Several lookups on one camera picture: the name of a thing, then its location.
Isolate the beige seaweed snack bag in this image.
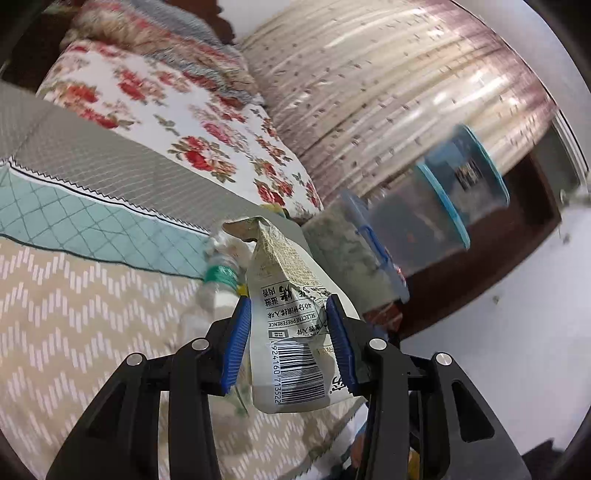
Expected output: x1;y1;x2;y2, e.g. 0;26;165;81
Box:
223;217;360;414

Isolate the folded floral duvet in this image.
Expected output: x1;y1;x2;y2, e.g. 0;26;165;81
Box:
60;0;259;106

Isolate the patterned bed quilt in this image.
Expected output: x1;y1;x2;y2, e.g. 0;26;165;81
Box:
1;84;259;479

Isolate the clear tea bottle green cap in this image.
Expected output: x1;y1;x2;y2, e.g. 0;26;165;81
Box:
179;230;252;345

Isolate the clear storage box teal lid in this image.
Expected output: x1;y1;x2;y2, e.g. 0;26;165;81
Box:
369;163;471;277

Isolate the floral curtain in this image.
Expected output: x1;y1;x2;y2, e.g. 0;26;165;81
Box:
240;1;556;203

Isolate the clear storage box blue handle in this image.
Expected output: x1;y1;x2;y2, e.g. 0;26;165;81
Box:
303;191;410;314

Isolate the upper storage box teal lid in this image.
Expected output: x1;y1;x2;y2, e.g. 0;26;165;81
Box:
424;125;510;226

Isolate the floral bed sheet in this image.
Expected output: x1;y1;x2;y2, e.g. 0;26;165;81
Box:
37;40;322;220

